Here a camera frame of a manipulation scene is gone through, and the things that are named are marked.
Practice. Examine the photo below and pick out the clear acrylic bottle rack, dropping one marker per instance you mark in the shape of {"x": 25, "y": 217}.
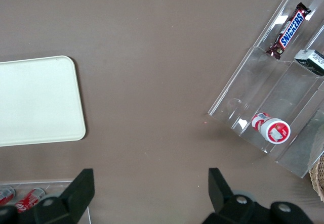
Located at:
{"x": 50, "y": 183}

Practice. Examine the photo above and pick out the black and white snack box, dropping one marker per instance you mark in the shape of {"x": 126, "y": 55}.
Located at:
{"x": 312, "y": 61}

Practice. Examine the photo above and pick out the Snickers chocolate bar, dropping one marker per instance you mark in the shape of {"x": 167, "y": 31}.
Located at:
{"x": 289, "y": 30}

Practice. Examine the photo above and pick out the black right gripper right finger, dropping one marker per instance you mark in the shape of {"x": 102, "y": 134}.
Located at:
{"x": 225, "y": 203}

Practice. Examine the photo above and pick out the clear acrylic stepped display rack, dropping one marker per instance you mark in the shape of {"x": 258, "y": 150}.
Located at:
{"x": 273, "y": 82}

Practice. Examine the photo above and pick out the small light wicker basket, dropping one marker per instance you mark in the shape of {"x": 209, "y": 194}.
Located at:
{"x": 318, "y": 181}

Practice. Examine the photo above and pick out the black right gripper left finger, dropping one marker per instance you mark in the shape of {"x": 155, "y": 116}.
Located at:
{"x": 73, "y": 201}

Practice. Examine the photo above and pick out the cream rectangular plastic tray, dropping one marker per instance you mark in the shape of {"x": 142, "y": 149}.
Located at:
{"x": 38, "y": 100}

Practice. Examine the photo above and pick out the red and white yogurt cup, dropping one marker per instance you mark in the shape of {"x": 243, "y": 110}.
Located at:
{"x": 272, "y": 129}

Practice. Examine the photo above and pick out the red cola bottle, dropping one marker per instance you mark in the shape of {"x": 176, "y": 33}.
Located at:
{"x": 6, "y": 195}
{"x": 29, "y": 200}

